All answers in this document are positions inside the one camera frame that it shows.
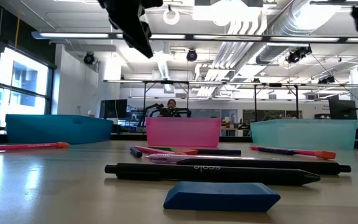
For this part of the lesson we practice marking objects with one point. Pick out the black computer monitor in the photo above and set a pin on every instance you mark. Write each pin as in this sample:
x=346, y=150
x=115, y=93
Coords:
x=113, y=109
x=342, y=109

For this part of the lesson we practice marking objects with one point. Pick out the black pen with white print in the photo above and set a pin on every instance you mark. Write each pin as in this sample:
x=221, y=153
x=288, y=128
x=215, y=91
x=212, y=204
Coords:
x=197, y=174

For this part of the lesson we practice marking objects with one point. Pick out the light purple pen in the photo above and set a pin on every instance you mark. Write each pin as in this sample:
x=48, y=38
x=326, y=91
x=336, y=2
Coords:
x=166, y=158

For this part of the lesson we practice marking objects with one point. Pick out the blue eraser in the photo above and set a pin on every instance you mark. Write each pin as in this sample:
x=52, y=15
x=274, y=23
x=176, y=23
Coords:
x=219, y=196

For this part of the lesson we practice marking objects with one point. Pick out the black background station frame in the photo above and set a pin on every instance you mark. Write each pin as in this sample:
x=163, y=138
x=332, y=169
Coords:
x=275, y=84
x=166, y=82

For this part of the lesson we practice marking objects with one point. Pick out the black ceiling camera cluster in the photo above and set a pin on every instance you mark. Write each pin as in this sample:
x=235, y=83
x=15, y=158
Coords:
x=297, y=54

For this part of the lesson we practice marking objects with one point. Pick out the plain black pen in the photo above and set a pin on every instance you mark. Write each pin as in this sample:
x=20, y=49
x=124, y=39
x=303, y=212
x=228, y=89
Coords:
x=259, y=166

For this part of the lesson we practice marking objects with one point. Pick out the dark purple crayon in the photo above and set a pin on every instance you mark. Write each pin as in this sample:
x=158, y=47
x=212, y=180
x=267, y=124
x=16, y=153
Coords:
x=275, y=151

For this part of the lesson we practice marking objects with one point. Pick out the black background robot arm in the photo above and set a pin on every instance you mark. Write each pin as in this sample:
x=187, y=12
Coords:
x=183, y=111
x=152, y=109

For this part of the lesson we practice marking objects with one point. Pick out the pink plastic bin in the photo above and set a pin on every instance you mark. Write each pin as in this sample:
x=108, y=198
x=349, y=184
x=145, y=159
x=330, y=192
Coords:
x=182, y=132

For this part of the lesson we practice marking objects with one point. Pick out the pink pencil with orange end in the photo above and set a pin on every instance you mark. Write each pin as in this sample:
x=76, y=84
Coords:
x=325, y=154
x=20, y=146
x=157, y=150

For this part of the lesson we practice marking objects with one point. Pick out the dark navy crayon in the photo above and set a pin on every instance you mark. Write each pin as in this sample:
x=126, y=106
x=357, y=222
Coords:
x=219, y=152

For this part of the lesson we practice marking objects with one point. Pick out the dark blue plastic bin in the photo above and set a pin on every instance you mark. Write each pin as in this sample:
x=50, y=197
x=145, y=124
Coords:
x=57, y=129

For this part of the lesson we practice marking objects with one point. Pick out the short blue crayon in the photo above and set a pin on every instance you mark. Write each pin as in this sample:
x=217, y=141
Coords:
x=136, y=152

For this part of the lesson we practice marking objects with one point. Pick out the black overhead camera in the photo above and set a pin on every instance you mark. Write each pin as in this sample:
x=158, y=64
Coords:
x=191, y=55

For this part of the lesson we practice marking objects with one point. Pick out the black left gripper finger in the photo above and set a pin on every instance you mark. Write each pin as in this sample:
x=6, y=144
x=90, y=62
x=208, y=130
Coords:
x=129, y=25
x=147, y=31

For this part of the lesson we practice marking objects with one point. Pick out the silver ventilation duct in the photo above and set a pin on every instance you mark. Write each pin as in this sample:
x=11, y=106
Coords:
x=291, y=21

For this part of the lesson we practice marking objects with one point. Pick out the person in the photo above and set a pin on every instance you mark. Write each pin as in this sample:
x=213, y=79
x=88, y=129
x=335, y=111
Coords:
x=171, y=110

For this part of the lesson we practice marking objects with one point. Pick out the black overhead frame bar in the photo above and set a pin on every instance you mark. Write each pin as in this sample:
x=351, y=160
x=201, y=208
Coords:
x=228, y=38

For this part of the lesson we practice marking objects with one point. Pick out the light teal plastic bin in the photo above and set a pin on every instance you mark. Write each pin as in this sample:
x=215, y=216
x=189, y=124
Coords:
x=303, y=133

